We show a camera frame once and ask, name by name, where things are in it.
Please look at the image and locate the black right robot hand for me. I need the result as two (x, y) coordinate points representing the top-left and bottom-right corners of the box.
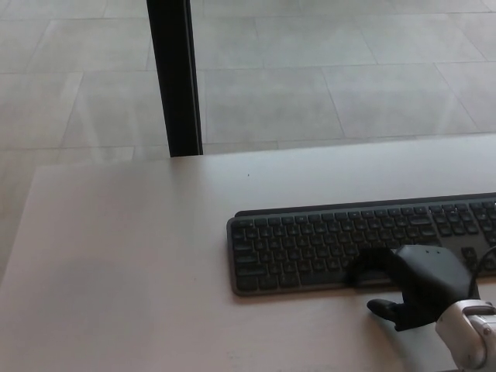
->
(346, 244), (483, 332)

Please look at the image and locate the black wireless keyboard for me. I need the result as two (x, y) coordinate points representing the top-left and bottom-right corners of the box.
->
(226, 192), (496, 298)

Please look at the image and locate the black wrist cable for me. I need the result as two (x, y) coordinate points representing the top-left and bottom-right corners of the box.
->
(467, 244), (496, 301)

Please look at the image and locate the black vertical metal post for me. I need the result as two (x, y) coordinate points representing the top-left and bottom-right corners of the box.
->
(146, 0), (205, 158)

